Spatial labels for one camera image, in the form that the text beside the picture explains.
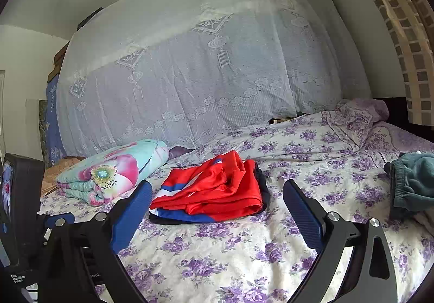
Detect red blue white track pants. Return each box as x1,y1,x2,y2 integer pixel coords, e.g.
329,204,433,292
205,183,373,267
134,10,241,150
149,150,256,215

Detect folded floral teal quilt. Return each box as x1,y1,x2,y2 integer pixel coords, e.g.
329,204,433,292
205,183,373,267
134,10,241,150
56,139,169,207

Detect folded black pants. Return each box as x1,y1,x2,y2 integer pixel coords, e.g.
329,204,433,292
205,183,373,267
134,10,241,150
149,163,271,225

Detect brown orange pillow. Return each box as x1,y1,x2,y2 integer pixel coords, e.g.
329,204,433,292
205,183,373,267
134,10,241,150
40,157,84,197

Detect purple floral bed sheet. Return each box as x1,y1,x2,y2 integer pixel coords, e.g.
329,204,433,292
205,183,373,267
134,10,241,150
38,97,434,303

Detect teal green garment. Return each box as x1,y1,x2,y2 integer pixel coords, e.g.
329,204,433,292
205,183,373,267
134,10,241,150
383,152,433,221

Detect white lace cover cloth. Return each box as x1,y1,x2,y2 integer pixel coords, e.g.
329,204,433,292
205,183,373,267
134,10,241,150
57,0,371,157

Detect checkered beige curtain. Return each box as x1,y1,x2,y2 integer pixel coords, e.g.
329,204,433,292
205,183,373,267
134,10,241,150
374,0,434,127

